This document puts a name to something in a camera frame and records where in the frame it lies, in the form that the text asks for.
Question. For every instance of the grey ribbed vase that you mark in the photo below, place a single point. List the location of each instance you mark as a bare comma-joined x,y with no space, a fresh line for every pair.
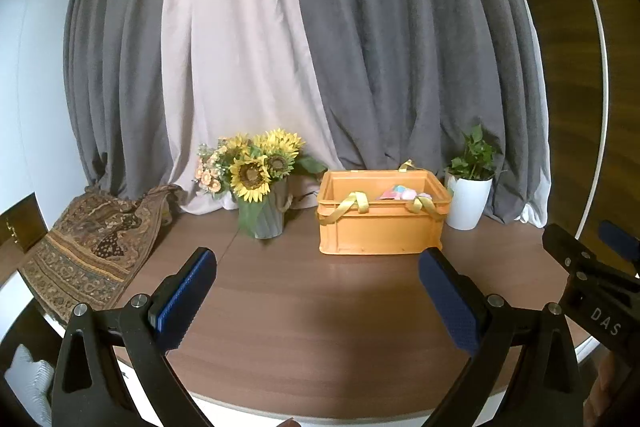
266,219

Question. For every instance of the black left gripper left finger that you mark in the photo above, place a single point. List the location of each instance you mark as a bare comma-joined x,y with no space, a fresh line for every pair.
88,387

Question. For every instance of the white sheer curtain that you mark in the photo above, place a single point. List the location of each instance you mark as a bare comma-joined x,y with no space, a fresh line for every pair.
236,66

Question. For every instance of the person's right hand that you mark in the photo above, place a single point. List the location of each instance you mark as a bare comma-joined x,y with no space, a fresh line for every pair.
614,396

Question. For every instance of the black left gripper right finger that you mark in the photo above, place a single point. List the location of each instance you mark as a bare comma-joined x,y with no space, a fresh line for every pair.
544,389

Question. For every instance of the white ribbed plant pot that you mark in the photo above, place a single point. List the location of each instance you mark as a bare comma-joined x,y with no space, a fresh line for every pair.
468,201

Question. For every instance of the sunflower bouquet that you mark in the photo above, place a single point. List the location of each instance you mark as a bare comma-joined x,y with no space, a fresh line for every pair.
246,166

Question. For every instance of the grey curtain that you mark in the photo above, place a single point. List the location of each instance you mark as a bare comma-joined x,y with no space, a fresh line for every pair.
399,80

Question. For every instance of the orange plastic crate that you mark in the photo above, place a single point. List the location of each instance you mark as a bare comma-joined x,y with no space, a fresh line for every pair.
353,222

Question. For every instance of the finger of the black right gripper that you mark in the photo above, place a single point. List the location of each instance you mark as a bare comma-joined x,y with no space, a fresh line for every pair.
626,245
576,258

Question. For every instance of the green potted plant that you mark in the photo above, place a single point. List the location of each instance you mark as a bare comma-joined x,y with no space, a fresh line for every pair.
478,160

